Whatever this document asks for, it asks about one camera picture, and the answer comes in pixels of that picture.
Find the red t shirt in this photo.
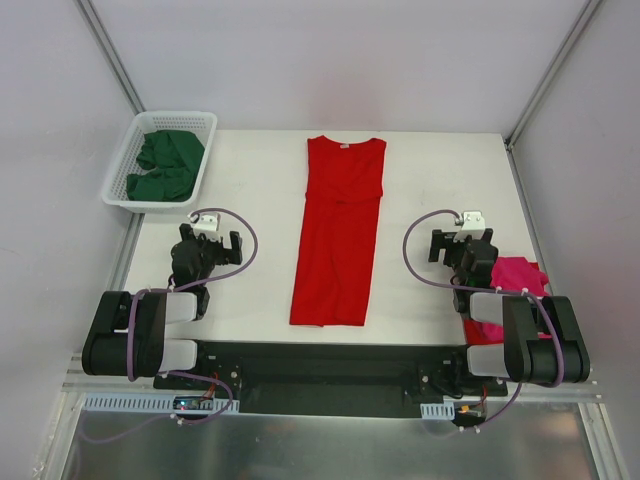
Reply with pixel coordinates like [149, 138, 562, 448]
[462, 262, 549, 347]
[289, 136, 387, 327]

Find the white plastic basket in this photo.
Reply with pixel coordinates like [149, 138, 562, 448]
[101, 110, 218, 214]

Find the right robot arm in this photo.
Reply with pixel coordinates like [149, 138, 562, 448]
[428, 229, 591, 395]

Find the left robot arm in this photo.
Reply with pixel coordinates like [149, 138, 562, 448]
[81, 223, 243, 389]

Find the folded red t shirt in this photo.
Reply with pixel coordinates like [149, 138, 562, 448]
[462, 262, 549, 347]

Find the green t shirt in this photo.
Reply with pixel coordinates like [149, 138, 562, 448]
[126, 130, 205, 202]

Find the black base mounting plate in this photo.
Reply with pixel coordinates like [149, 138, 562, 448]
[153, 341, 507, 418]

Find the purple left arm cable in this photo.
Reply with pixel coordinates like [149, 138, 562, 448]
[79, 207, 260, 444]

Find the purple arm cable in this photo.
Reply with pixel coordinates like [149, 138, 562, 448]
[402, 209, 566, 441]
[79, 207, 260, 444]

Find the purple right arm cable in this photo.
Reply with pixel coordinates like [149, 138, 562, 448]
[402, 209, 566, 441]

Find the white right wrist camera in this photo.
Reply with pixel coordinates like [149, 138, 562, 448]
[453, 211, 486, 243]

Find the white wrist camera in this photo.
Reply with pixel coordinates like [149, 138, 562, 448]
[189, 212, 220, 238]
[453, 211, 486, 243]

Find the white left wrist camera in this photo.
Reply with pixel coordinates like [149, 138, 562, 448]
[189, 212, 220, 238]

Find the right white cable duct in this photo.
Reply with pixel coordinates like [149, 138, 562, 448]
[420, 401, 455, 421]

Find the white cable duct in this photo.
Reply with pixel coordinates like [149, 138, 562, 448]
[83, 393, 240, 416]
[420, 401, 455, 421]

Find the aluminium front rail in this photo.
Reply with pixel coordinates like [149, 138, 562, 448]
[63, 353, 604, 403]

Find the left white cable duct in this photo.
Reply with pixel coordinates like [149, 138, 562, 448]
[83, 393, 240, 416]

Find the right aluminium frame post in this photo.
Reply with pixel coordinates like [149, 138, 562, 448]
[503, 0, 604, 150]

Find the aluminium frame post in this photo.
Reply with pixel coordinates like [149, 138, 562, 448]
[74, 0, 146, 114]
[503, 0, 604, 150]

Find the left aluminium frame post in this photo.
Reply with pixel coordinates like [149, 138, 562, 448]
[74, 0, 146, 114]

